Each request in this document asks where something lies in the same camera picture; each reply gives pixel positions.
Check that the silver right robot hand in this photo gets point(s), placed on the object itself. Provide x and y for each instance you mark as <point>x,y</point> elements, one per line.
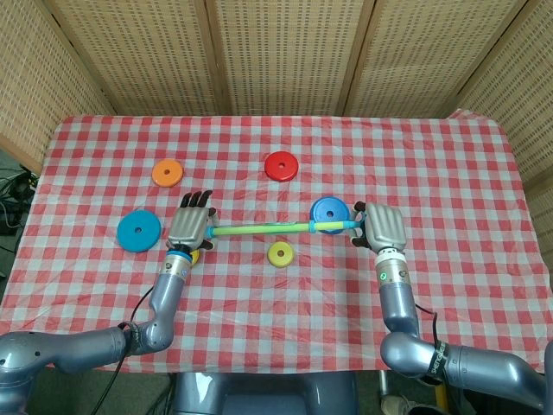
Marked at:
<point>384,227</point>

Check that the green stick with blue ends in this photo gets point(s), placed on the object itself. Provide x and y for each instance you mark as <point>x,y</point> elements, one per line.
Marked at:
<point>259,229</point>

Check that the grey blue robot torso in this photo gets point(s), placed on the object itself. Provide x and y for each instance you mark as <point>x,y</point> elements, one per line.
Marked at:
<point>259,395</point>

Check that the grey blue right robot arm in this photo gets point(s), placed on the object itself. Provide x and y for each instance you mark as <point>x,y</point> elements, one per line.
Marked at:
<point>399,302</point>

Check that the woven bamboo folding screen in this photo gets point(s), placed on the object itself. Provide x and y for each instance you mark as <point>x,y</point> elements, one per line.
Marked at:
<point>285,52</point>

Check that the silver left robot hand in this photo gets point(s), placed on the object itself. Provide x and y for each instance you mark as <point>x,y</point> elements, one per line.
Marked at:
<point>188,225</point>

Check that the metal table leg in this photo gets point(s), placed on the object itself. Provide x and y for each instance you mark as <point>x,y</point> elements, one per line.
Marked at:
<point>384,384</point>

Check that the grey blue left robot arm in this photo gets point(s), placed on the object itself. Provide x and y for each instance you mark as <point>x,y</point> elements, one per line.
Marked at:
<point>166,298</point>

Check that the red white checked tablecloth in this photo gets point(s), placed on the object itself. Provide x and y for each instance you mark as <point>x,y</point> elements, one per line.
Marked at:
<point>453,173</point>

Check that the beige shoe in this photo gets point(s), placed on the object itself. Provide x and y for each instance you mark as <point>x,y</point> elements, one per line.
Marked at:
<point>397,406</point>

